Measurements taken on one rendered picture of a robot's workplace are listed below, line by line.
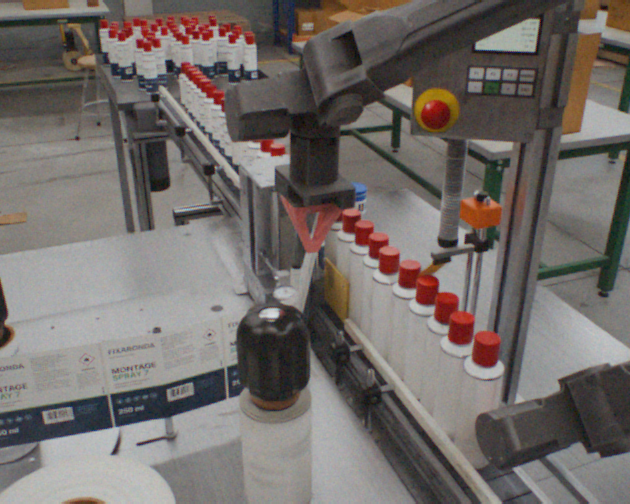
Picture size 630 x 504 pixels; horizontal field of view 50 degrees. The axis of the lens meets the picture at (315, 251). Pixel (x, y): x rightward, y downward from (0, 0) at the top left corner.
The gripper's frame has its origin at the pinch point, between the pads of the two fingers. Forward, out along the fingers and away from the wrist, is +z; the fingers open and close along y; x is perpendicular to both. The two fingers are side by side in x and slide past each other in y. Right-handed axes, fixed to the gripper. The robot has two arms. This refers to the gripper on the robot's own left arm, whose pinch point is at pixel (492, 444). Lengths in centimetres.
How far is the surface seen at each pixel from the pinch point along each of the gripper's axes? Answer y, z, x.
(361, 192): -26, 62, -70
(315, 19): -257, 478, -498
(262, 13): -219, 528, -557
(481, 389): 1.8, -5.7, -6.6
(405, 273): 1.1, 3.8, -26.9
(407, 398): 4.4, 11.1, -10.0
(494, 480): -0.4, 3.7, 4.4
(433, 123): 0.4, -16.8, -39.5
